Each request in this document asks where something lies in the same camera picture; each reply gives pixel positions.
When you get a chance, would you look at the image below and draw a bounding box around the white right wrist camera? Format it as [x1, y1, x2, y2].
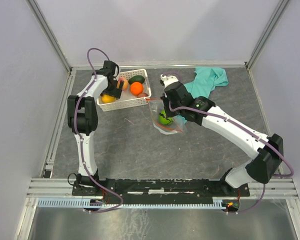
[159, 73, 179, 88]

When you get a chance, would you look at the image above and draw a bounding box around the toy orange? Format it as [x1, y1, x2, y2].
[129, 82, 144, 96]

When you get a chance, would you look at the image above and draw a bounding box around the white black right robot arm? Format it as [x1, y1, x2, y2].
[160, 76, 284, 196]

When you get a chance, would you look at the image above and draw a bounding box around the white perforated plastic basket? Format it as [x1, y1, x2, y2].
[96, 69, 152, 112]

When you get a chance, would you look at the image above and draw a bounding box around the brown toy kiwi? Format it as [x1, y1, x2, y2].
[137, 92, 149, 98]

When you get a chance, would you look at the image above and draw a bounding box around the toy peach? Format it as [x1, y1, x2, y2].
[117, 77, 129, 91]

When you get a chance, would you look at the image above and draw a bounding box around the clear zip top bag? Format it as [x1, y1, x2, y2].
[146, 98, 188, 135]

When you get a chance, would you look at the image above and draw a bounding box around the yellow toy lemon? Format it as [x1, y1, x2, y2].
[101, 94, 116, 104]

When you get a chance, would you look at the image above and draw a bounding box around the light blue cable duct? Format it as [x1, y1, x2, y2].
[36, 197, 228, 210]

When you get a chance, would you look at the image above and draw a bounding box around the green toy watermelon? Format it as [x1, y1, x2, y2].
[158, 110, 174, 126]

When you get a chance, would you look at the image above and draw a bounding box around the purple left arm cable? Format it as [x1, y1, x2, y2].
[73, 47, 125, 214]

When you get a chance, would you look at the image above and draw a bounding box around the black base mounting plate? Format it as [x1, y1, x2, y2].
[71, 178, 250, 204]

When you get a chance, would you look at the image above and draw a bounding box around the dark green toy avocado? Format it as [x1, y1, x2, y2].
[128, 75, 145, 85]

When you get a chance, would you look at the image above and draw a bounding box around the teal cloth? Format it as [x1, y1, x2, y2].
[174, 66, 229, 125]

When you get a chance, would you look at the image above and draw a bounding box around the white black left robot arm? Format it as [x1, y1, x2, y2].
[67, 60, 123, 196]

